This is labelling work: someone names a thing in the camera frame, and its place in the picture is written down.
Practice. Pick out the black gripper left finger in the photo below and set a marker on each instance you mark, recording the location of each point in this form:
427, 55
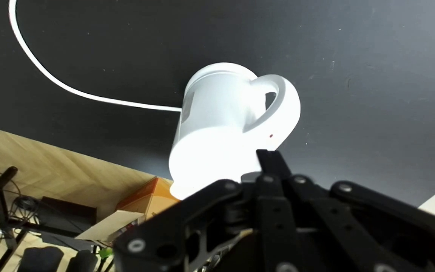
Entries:
212, 227

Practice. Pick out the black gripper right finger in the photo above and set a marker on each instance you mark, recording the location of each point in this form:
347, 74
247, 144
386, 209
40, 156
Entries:
359, 232

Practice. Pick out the white ceramic mug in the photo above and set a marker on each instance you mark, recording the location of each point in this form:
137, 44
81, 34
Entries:
218, 136

